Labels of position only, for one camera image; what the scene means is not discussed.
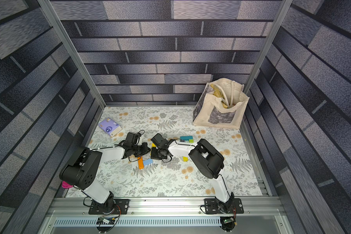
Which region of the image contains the aluminium front rail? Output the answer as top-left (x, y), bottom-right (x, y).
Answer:
top-left (39, 196), bottom-right (293, 234)

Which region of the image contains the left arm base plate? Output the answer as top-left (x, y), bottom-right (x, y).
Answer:
top-left (88, 199), bottom-right (130, 215)

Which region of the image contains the teal block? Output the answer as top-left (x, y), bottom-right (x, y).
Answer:
top-left (180, 136), bottom-right (193, 140)

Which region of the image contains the pink plastic lid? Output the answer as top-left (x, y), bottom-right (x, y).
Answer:
top-left (61, 181), bottom-right (73, 189)

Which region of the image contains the orange block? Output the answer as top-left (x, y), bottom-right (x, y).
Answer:
top-left (138, 157), bottom-right (144, 170)

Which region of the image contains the canvas tote bag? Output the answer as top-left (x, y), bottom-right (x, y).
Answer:
top-left (193, 78), bottom-right (250, 130)

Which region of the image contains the light blue block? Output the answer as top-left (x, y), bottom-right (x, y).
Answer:
top-left (143, 159), bottom-right (153, 166)

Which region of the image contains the left circuit board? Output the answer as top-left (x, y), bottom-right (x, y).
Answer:
top-left (97, 216), bottom-right (116, 226)

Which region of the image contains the right circuit board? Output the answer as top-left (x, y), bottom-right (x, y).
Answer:
top-left (220, 216), bottom-right (236, 226)

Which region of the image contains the purple card box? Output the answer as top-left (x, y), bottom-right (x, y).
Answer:
top-left (98, 118), bottom-right (122, 137)

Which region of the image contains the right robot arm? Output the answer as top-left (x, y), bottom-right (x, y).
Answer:
top-left (151, 134), bottom-right (234, 207)

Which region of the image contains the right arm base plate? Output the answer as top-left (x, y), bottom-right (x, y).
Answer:
top-left (200, 198), bottom-right (244, 215)

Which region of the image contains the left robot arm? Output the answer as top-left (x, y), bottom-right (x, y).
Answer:
top-left (59, 130), bottom-right (150, 215)

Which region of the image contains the circuit board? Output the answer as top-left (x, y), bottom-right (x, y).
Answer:
top-left (220, 216), bottom-right (236, 226)
top-left (97, 216), bottom-right (116, 226)

